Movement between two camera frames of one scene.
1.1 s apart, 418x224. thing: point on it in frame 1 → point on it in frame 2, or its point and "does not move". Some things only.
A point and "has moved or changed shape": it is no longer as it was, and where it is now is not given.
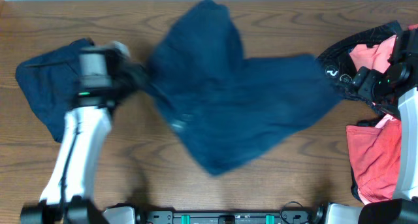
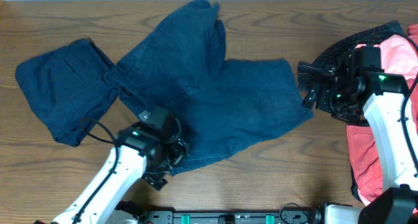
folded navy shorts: (49, 82) does not move
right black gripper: (369, 79) → (326, 91)
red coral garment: (375, 153) does not move
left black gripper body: (129, 81) → (170, 155)
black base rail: (299, 216) does not move
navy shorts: (236, 109) has moved or changed shape
